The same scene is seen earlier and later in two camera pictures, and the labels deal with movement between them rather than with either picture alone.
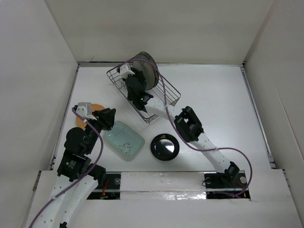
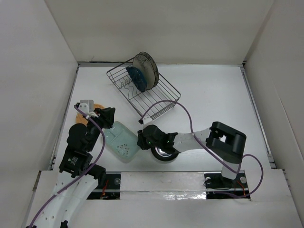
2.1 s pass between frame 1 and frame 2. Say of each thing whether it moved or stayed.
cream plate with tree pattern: stayed
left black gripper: stayed
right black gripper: moved
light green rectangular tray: stayed
